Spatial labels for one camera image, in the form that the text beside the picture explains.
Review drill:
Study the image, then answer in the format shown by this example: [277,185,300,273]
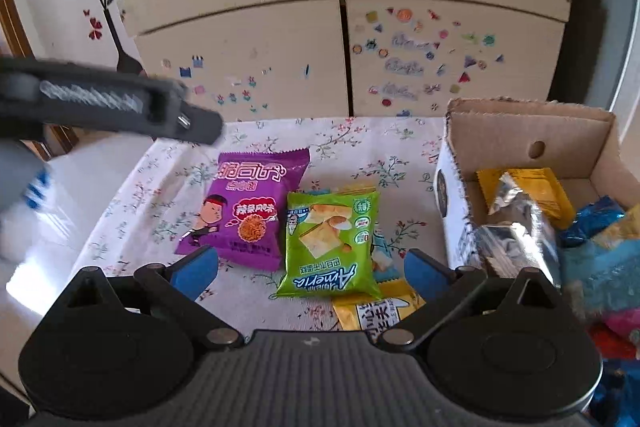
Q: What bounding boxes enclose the brown wooden door frame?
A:
[0,0,78,160]

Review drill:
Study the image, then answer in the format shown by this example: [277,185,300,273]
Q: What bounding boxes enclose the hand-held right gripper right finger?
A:
[377,248,568,350]

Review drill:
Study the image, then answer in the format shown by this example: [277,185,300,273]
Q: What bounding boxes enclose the beige wooden cabinet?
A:
[102,0,574,124]

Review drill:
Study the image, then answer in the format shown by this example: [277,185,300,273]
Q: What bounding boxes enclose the cardboard box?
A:
[434,97,640,308]

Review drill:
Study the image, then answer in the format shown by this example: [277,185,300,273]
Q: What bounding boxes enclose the purple snack packet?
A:
[175,147,312,273]

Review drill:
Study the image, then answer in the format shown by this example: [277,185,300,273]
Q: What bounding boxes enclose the teal snack packet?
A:
[559,217,640,324]

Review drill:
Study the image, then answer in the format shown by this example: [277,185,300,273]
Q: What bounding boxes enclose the light blue snack packet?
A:
[372,229,402,284]

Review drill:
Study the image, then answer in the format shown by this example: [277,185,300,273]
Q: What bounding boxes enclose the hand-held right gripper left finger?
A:
[52,246,246,349]

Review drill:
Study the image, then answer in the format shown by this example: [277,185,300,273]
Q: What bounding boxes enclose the floral tablecloth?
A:
[75,114,451,334]

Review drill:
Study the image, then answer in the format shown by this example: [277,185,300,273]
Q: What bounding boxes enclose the pink snack packet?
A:
[599,307,640,344]

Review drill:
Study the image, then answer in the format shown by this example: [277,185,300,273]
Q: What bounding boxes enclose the silver snack packet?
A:
[472,172,562,289]

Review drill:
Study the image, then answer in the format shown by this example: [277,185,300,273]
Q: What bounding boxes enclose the yellow orange snack packet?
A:
[475,167,577,231]

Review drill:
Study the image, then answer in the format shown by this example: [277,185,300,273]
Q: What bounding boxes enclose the yellow packet with white print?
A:
[332,289,427,334]

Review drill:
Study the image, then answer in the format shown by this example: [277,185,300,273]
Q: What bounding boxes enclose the red snack packet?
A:
[587,324,640,360]

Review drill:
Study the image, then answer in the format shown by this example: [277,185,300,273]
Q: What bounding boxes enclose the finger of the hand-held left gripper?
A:
[0,57,224,145]

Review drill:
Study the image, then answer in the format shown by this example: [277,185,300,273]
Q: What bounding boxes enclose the group of colourful stickers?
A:
[162,7,507,118]

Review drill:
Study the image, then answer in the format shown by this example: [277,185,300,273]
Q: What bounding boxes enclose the green snack packet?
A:
[276,187,383,301]

